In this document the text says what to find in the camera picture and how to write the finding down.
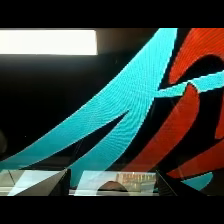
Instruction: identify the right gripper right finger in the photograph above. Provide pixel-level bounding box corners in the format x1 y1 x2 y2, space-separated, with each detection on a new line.
154 169 183 197

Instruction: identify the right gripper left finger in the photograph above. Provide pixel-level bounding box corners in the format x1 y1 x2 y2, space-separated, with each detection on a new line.
14 168 72 197

